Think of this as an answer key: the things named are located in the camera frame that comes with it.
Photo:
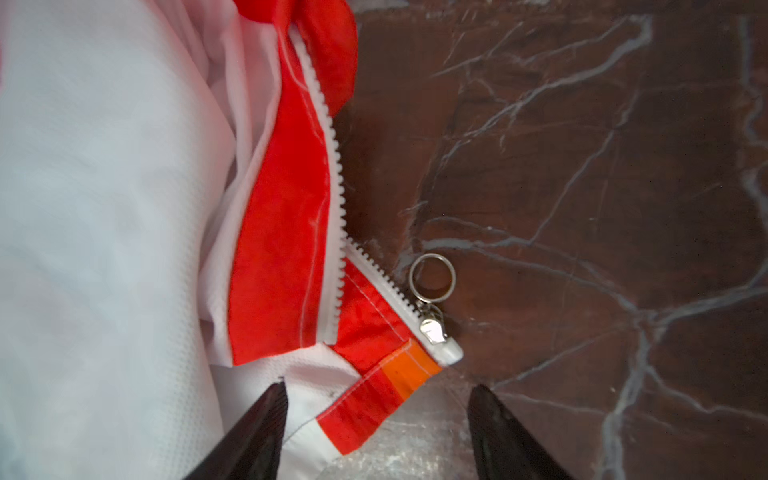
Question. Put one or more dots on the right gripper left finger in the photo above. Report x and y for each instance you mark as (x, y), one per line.
(251, 449)

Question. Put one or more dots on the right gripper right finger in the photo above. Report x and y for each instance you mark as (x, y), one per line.
(503, 448)

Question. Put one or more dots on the white red rainbow jacket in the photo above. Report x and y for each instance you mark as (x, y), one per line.
(173, 240)

